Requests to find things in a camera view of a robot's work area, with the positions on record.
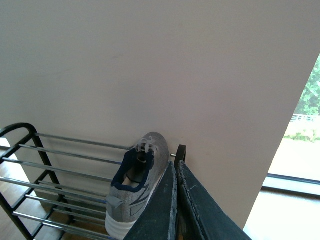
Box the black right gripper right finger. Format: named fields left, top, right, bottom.
left=177, top=161, right=250, bottom=240

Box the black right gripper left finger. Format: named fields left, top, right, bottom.
left=125, top=161, right=178, bottom=240

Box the black metal shoe rack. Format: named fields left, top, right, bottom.
left=0, top=122, right=188, bottom=240

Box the grey knit sneaker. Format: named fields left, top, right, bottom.
left=105, top=132, right=170, bottom=240

